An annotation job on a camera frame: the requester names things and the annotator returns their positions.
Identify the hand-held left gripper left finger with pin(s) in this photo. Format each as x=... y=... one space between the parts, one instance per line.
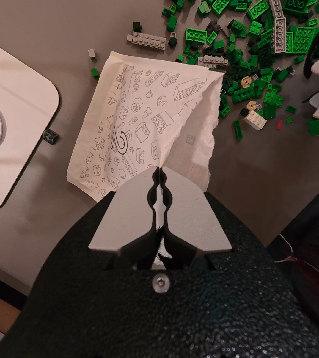
x=123 y=221

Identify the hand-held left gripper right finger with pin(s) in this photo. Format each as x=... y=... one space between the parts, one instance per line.
x=198 y=221

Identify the pile of mixed toy bricks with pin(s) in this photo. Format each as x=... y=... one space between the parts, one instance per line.
x=302 y=39

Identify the green toy brick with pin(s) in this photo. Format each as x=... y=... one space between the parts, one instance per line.
x=317 y=126

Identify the white printed paper bag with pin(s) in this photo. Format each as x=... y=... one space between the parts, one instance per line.
x=148 y=112

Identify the white base book stand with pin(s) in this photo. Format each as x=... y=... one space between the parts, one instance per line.
x=22 y=112

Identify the small red piece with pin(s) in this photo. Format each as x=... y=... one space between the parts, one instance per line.
x=279 y=124

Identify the tan round plate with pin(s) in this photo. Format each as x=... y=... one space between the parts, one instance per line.
x=251 y=105
x=246 y=81

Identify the white brick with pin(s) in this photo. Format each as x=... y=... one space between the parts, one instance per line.
x=255 y=119

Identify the dark grey brick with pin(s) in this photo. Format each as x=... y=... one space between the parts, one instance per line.
x=50 y=137

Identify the dark cloth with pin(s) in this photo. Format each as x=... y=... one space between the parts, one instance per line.
x=316 y=251

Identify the small dark green brick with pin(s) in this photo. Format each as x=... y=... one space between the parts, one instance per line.
x=172 y=42
x=137 y=26

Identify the light grey long brick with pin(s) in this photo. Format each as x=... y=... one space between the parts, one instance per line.
x=148 y=40

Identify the small light grey brick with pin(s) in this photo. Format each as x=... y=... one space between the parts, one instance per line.
x=91 y=53

